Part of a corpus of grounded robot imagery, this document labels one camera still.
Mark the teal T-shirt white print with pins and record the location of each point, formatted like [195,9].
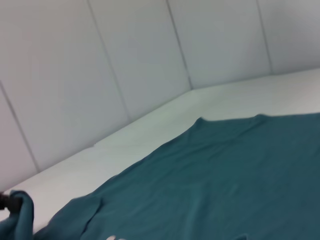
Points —
[212,187]

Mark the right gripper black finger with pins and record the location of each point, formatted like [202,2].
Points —
[8,202]

